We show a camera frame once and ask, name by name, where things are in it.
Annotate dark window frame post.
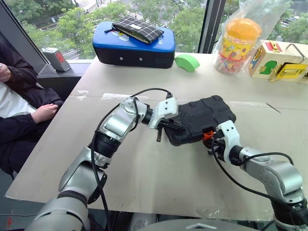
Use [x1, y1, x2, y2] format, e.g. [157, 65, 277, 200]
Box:
[197, 0, 226, 54]

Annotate person's left arm black sleeve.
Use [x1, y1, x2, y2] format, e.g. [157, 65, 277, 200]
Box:
[0, 43, 64, 109]

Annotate grey device with red label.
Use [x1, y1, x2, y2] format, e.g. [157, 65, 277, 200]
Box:
[41, 47, 71, 73]

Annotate person's right hand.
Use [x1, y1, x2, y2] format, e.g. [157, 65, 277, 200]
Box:
[30, 103, 59, 124]

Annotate green curved foam block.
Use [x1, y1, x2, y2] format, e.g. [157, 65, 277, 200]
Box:
[174, 53, 201, 73]

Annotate toy jar with orange lid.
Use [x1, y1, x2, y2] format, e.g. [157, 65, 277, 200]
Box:
[214, 18, 263, 76]

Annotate clear plastic bag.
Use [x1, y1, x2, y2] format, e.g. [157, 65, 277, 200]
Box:
[212, 0, 292, 78]

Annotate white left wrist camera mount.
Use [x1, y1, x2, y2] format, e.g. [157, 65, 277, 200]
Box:
[148, 97, 180, 130]

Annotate dark slanted window frame beam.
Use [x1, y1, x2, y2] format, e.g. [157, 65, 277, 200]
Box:
[0, 2, 50, 76]

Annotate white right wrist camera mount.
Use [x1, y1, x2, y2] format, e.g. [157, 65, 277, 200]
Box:
[215, 120, 242, 163]

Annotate wooden latch toy box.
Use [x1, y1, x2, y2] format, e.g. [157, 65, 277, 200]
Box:
[249, 39, 308, 85]

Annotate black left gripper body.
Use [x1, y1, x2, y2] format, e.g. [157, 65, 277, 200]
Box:
[156, 117, 179, 142]

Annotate person's left hand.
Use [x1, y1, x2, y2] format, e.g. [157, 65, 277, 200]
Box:
[0, 63, 12, 83]

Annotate seated person's body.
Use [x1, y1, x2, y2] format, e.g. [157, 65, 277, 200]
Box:
[0, 43, 64, 176]

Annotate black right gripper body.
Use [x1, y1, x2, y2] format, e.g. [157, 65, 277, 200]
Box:
[207, 137, 226, 160]

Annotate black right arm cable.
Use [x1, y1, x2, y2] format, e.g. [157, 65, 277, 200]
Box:
[211, 143, 295, 201]

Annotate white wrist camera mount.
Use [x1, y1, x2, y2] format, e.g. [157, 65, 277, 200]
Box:
[148, 97, 180, 130]
[215, 120, 242, 163]

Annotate blue and black padded case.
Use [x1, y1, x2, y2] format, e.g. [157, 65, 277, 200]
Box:
[92, 21, 176, 69]

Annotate black plastic tool case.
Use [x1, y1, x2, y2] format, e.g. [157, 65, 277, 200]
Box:
[163, 95, 237, 147]

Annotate black checked fabric pouch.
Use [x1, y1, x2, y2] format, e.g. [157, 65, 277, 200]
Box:
[104, 15, 166, 45]

